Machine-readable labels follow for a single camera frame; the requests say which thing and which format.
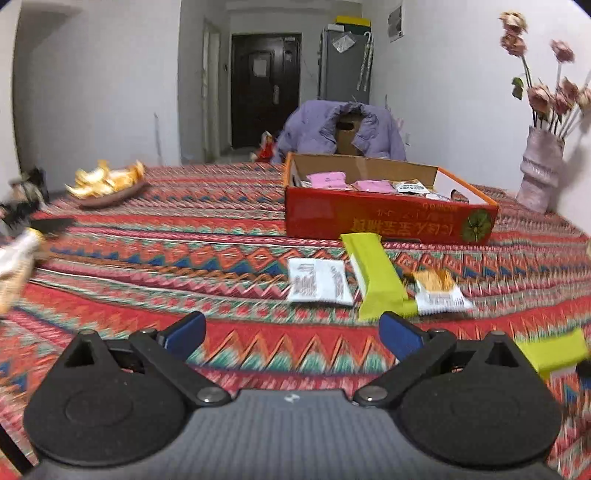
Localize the white folded umbrella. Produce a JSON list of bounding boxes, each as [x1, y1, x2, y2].
[[356, 32, 374, 92]]

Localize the dark entrance door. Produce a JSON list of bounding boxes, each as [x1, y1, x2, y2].
[[230, 32, 303, 149]]

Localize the pink ribbed vase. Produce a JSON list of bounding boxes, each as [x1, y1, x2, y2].
[[516, 125, 566, 214]]

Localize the long green snack packet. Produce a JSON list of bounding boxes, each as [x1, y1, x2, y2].
[[340, 233, 417, 323]]

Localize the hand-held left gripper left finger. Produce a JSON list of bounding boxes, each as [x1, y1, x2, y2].
[[62, 311, 232, 408]]

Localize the wall poster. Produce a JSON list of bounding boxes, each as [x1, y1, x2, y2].
[[387, 5, 406, 43]]

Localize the patterned red tablecloth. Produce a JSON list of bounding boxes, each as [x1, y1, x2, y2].
[[0, 161, 591, 480]]

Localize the grey refrigerator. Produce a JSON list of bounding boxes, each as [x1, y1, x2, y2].
[[319, 27, 373, 105]]

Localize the blurred white tan packet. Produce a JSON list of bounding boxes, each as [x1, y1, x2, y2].
[[0, 228, 45, 315]]

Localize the white black snack packet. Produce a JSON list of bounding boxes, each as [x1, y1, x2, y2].
[[392, 178, 431, 194]]

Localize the red shopping bag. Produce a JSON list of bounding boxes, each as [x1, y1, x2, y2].
[[257, 131, 277, 161]]

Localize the orange cardboard box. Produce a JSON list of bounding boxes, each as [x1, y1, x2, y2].
[[282, 152, 501, 247]]

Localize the pink artificial flowers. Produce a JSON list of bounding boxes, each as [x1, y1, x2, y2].
[[498, 11, 591, 140]]

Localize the brown plate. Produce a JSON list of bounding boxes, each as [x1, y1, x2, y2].
[[74, 180, 151, 210]]

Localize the orange white snack packet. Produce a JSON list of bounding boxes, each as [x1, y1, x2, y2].
[[410, 268, 475, 317]]

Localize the pile of orange snack packets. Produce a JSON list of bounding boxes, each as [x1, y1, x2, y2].
[[65, 160, 147, 199]]

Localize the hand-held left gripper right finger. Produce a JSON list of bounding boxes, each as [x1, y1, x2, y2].
[[353, 311, 532, 408]]

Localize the short green snack packet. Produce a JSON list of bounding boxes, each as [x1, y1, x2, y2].
[[516, 328, 590, 380]]

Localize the purple jacket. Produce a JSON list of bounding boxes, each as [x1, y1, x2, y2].
[[272, 100, 407, 164]]

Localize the dark blurred object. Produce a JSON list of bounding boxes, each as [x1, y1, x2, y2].
[[0, 198, 75, 238]]

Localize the white printed snack packet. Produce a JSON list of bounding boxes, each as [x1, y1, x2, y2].
[[287, 257, 355, 306]]

